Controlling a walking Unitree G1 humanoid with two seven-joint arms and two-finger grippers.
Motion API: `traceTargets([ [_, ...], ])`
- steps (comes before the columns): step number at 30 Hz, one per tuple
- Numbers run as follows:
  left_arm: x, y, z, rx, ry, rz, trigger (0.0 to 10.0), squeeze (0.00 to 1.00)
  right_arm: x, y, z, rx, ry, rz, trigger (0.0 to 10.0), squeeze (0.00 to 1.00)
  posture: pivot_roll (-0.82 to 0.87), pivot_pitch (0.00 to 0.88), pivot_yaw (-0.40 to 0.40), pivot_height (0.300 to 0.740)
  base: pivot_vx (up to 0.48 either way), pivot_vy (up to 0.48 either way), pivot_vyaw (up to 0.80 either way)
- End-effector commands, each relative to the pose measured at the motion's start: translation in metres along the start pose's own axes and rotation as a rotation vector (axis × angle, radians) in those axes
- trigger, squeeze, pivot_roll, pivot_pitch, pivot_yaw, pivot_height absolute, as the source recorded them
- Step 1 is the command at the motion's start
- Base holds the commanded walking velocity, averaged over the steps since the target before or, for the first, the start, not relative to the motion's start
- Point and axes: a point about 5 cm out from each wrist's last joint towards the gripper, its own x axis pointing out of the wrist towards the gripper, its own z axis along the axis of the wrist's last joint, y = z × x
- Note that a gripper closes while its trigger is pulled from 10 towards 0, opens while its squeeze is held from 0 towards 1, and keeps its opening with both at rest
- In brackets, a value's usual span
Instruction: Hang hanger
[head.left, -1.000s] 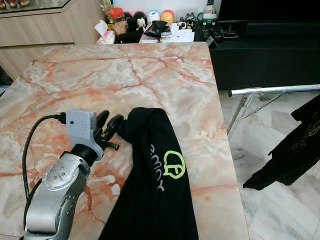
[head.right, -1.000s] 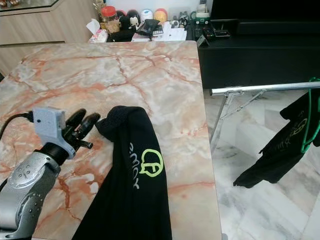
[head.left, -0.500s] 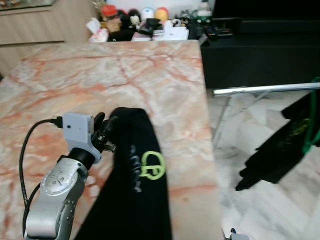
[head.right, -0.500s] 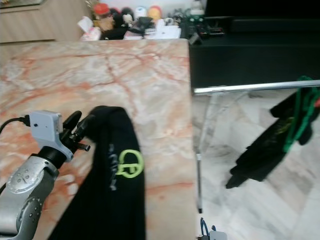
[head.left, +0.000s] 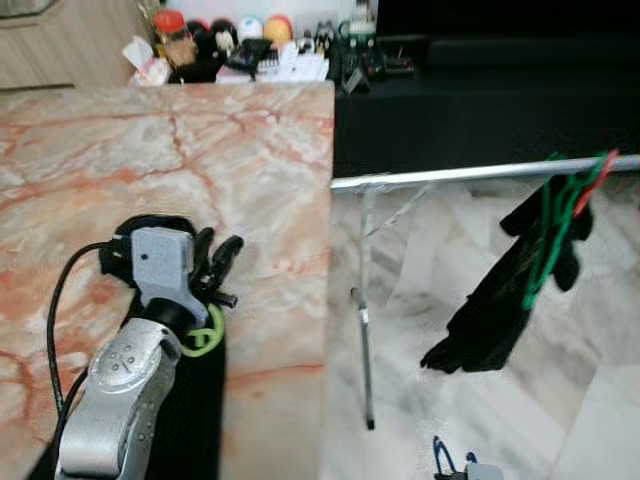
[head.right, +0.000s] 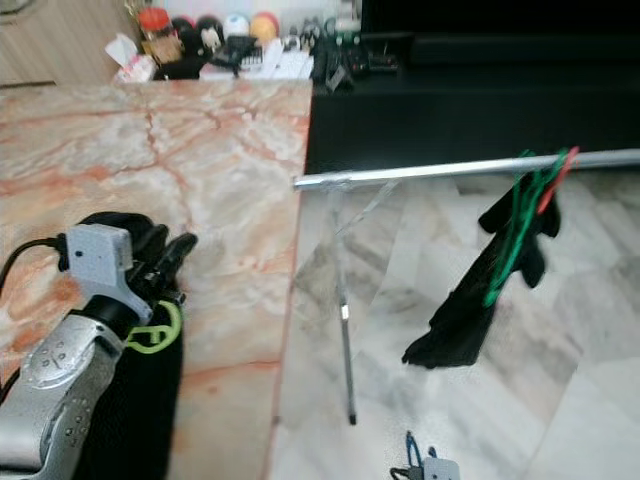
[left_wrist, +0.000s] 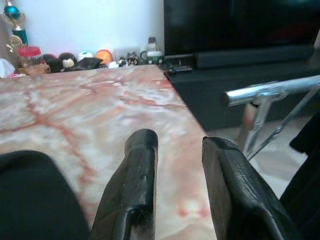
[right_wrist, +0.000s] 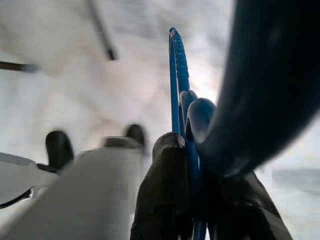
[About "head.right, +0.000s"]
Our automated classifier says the black television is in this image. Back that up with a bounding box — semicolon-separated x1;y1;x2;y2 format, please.
360;0;640;36

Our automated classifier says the white teal plush ball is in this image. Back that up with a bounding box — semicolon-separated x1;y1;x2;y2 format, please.
222;14;251;39

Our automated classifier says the light wood wall cabinet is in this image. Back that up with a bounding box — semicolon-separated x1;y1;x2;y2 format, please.
0;0;136;86

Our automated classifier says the blue plastic hanger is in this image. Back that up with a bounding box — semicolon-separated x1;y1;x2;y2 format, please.
404;431;426;471

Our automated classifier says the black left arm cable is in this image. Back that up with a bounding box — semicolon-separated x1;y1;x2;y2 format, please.
0;238;73;401

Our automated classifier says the red plastic hanger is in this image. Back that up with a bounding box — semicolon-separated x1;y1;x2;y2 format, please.
535;145;581;216

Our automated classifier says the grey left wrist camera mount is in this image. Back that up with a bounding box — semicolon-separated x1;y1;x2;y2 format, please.
65;223;161;323

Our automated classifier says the silver clothes rack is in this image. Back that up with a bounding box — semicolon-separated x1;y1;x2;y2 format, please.
294;148;640;426

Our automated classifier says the black plush ball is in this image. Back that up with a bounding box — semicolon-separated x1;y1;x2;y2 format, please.
175;15;223;53

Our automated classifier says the white paper stack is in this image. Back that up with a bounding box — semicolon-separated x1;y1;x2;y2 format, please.
200;42;314;81

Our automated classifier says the green plastic hanger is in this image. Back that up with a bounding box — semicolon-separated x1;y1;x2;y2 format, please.
482;148;571;308

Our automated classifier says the yellow red plush ball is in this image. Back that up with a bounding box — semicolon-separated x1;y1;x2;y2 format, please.
248;11;281;41

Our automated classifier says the red lidded jar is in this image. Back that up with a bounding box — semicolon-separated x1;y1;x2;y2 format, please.
138;5;176;63

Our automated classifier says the black printed T-shirt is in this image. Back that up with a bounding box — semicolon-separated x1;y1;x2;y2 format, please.
402;180;561;369
75;298;187;480

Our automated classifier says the white tissue box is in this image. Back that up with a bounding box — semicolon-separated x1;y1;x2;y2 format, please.
105;34;158;84

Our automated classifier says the black TV console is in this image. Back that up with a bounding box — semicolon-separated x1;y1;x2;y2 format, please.
305;35;640;176

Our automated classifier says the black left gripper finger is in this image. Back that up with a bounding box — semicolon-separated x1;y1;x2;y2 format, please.
135;224;173;291
158;232;199;301

